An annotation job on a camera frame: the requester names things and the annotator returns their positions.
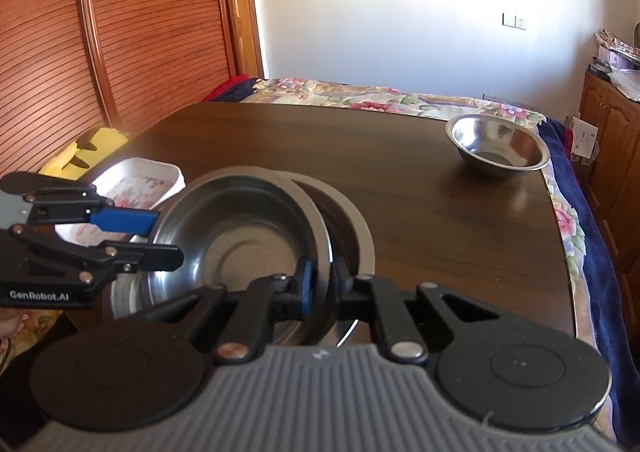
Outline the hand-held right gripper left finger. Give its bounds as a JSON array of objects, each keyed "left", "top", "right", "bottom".
[{"left": 149, "top": 256, "right": 317, "bottom": 366}]

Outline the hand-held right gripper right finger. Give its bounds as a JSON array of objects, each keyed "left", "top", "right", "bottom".
[{"left": 331, "top": 258, "right": 502, "bottom": 365}]

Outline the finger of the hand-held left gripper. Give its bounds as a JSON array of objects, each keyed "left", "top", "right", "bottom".
[
  {"left": 10, "top": 224, "right": 185, "bottom": 284},
  {"left": 0, "top": 171, "right": 161, "bottom": 238}
]

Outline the white floral plate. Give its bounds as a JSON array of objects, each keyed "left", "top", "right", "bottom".
[{"left": 54, "top": 158, "right": 187, "bottom": 249}]

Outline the stainless steel bowl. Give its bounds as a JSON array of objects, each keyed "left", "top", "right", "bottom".
[
  {"left": 110, "top": 171, "right": 377, "bottom": 349},
  {"left": 445, "top": 114, "right": 551, "bottom": 179},
  {"left": 148, "top": 166, "right": 332, "bottom": 334}
]

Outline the yellow plush toy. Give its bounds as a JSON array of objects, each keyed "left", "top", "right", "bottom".
[{"left": 39, "top": 128, "right": 129, "bottom": 180}]

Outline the red cloth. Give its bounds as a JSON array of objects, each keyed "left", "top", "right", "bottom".
[{"left": 202, "top": 74, "right": 251, "bottom": 103}]

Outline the navy cloth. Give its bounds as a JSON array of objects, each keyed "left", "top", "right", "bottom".
[{"left": 220, "top": 78, "right": 257, "bottom": 104}]

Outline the wooden louvered wardrobe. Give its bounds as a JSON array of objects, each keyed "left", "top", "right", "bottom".
[{"left": 0, "top": 0, "right": 266, "bottom": 179}]

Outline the floral bedspread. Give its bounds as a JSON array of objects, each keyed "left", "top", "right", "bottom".
[{"left": 240, "top": 77, "right": 587, "bottom": 284}]

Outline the navy fleece blanket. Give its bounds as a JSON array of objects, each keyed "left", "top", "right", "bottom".
[{"left": 537, "top": 116, "right": 640, "bottom": 435}]

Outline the white paper sheet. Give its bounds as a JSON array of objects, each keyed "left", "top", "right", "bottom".
[{"left": 570, "top": 116, "right": 600, "bottom": 161}]

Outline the wooden cabinet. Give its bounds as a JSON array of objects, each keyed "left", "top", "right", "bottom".
[{"left": 574, "top": 69, "right": 640, "bottom": 285}]

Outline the pile of papers and bags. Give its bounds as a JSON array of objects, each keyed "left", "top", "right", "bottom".
[{"left": 587, "top": 27, "right": 640, "bottom": 102}]

